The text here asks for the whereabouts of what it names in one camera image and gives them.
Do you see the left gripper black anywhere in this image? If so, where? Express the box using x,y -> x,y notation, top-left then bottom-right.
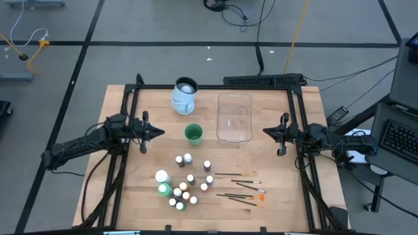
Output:
129,110 -> 165,155

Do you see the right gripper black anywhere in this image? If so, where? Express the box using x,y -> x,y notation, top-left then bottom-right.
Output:
263,113 -> 304,157

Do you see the green plastic cup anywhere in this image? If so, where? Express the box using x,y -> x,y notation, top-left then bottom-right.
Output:
184,123 -> 204,147

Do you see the clear plastic bin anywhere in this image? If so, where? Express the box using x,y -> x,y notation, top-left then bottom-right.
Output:
216,93 -> 253,146

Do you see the large white paint bottle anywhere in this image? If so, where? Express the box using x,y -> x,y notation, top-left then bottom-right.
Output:
154,169 -> 173,185

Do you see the large green paint bottle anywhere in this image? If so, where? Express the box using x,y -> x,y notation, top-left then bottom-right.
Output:
157,182 -> 173,198

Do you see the white tilted pitcher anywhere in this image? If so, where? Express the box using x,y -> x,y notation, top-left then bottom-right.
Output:
170,76 -> 199,116

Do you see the black perforated box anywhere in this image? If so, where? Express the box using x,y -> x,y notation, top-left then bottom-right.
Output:
223,72 -> 308,88

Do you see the black power adapter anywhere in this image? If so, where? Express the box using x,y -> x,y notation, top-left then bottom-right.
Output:
325,104 -> 351,127

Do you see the white printed box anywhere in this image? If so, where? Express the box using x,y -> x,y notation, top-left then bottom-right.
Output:
342,128 -> 373,164

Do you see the white round object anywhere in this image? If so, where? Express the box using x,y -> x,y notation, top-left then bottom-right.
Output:
369,163 -> 389,176

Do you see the black keyboard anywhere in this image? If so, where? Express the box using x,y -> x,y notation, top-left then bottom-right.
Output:
379,118 -> 418,166

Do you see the dark grey desk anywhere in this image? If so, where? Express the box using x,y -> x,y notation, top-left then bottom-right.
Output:
332,94 -> 418,213

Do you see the grey desk upper shelf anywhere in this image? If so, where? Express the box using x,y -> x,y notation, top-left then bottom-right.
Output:
388,37 -> 418,112

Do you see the grey cart base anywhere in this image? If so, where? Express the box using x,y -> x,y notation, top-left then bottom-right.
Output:
0,70 -> 35,83
3,0 -> 66,8

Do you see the black caster base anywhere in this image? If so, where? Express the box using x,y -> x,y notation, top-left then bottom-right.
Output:
0,100 -> 14,119

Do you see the large display monitor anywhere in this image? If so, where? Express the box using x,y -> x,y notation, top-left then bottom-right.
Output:
406,31 -> 418,65

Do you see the black hanging cable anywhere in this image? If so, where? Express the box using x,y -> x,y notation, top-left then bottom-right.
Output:
254,0 -> 267,76

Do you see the black floor cable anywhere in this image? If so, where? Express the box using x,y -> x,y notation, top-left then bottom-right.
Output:
303,55 -> 399,82

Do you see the yellow hanging cable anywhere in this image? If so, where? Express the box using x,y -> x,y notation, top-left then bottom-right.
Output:
283,0 -> 311,74

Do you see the black cable tangle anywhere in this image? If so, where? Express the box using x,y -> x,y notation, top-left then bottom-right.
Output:
202,0 -> 278,33

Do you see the yellow cable with plug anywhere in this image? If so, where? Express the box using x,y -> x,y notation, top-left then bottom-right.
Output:
27,39 -> 52,75

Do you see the yellow cord black end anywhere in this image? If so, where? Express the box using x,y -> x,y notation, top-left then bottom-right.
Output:
0,32 -> 29,62

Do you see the white floor cable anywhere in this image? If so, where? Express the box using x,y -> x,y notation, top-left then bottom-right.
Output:
8,0 -> 50,49

